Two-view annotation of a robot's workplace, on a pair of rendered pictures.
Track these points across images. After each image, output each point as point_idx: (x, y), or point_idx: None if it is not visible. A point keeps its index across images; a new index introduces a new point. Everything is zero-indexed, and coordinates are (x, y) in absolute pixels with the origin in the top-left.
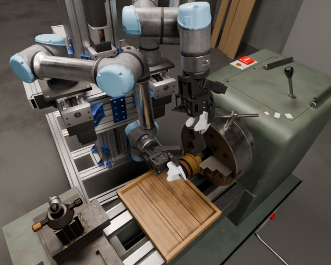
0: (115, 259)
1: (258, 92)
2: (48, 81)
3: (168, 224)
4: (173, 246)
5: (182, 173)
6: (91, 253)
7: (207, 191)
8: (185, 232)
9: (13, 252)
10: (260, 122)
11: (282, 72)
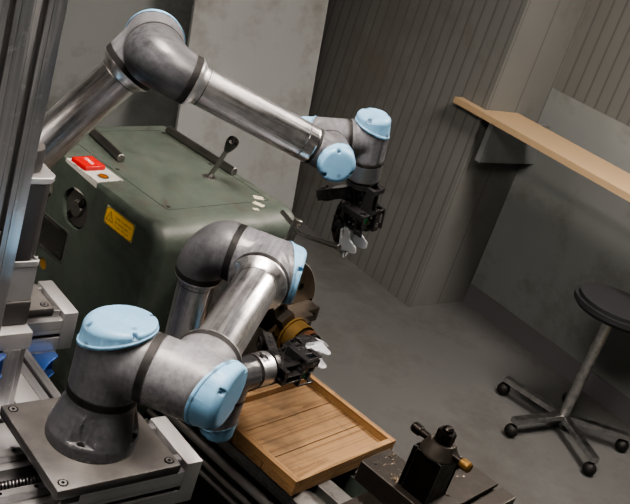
0: None
1: (201, 195)
2: (128, 441)
3: (337, 434)
4: (370, 436)
5: (324, 342)
6: None
7: (258, 387)
8: (346, 420)
9: None
10: (266, 224)
11: (133, 153)
